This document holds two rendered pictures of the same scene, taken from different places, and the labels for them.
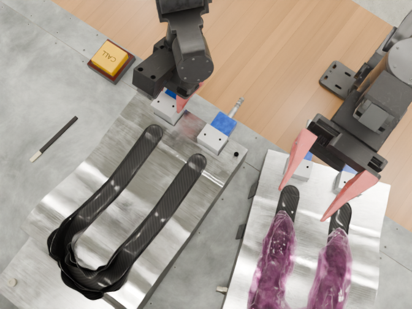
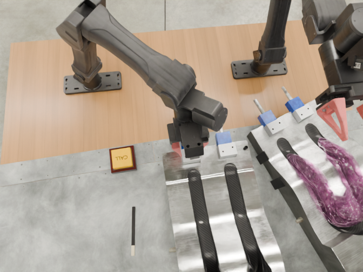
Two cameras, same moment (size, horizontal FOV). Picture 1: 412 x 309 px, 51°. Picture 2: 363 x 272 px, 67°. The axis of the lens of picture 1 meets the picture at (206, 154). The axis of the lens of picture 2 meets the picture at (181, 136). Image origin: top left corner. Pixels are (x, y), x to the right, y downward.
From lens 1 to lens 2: 0.32 m
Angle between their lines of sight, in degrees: 14
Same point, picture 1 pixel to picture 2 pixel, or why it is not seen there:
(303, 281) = (334, 177)
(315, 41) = (213, 60)
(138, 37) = (122, 133)
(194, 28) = (202, 98)
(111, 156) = (183, 208)
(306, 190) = (287, 135)
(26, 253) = not seen: outside the picture
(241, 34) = not seen: hidden behind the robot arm
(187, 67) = (217, 122)
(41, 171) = (145, 255)
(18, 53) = (61, 203)
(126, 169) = (198, 208)
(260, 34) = not seen: hidden behind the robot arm
